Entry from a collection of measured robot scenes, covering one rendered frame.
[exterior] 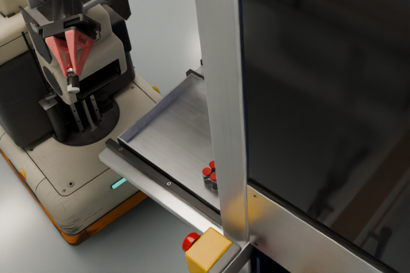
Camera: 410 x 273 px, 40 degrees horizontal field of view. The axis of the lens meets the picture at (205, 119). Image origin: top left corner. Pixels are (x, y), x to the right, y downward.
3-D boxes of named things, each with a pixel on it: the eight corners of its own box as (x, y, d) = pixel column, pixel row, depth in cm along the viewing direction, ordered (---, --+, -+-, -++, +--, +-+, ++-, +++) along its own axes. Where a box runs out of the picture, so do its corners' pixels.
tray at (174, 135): (302, 147, 130) (303, 137, 127) (230, 225, 118) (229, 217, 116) (193, 82, 146) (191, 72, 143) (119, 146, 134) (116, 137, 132)
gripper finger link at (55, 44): (79, 67, 100) (75, 17, 102) (46, 76, 102) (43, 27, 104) (100, 76, 106) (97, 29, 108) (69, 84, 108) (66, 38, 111)
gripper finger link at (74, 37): (77, 67, 100) (73, 18, 102) (44, 77, 103) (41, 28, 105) (98, 76, 106) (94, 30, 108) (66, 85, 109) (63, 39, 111)
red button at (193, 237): (210, 248, 105) (208, 237, 102) (196, 264, 103) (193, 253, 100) (194, 236, 107) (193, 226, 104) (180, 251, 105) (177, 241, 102)
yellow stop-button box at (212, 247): (243, 265, 104) (241, 247, 98) (218, 295, 101) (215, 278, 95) (212, 242, 107) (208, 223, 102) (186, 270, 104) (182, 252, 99)
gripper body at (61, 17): (82, 22, 101) (79, -15, 103) (36, 36, 105) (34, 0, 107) (102, 33, 107) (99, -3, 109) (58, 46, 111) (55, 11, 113)
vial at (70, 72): (82, 91, 104) (80, 69, 105) (72, 89, 102) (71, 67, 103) (74, 94, 105) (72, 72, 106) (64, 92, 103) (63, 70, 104)
